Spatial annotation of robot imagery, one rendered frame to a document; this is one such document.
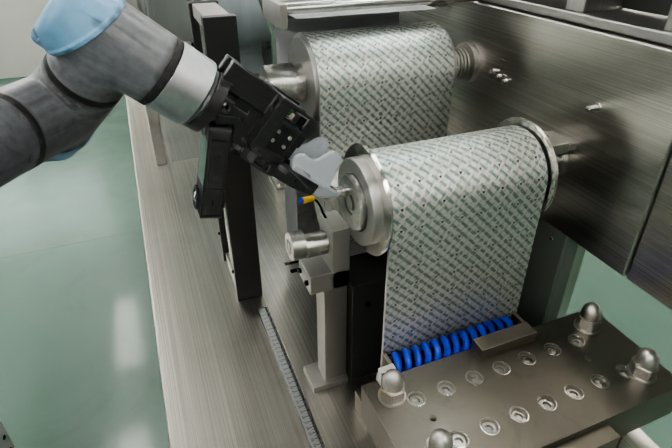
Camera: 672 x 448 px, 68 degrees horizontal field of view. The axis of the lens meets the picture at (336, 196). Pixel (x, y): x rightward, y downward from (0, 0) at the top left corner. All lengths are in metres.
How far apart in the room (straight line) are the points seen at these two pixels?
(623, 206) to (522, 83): 0.25
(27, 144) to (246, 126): 0.21
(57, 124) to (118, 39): 0.10
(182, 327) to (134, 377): 1.21
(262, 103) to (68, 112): 0.19
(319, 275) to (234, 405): 0.27
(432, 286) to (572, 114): 0.32
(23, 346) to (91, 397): 0.46
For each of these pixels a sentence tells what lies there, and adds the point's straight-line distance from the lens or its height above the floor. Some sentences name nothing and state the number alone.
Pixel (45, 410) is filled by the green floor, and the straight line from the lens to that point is 2.24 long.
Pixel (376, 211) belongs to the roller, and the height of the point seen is 1.27.
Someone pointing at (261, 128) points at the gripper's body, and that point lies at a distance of 0.54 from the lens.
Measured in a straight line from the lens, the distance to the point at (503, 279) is 0.78.
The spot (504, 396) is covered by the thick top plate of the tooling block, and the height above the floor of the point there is 1.03.
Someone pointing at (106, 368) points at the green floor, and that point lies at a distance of 2.28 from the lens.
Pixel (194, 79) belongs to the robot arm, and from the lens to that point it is 0.51.
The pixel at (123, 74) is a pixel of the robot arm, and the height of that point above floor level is 1.45.
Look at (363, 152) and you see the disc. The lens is 0.62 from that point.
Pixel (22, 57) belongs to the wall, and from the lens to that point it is 6.24.
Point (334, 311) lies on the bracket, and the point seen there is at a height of 1.06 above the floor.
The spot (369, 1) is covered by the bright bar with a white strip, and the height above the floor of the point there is 1.45.
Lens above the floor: 1.58
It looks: 30 degrees down
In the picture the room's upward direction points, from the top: straight up
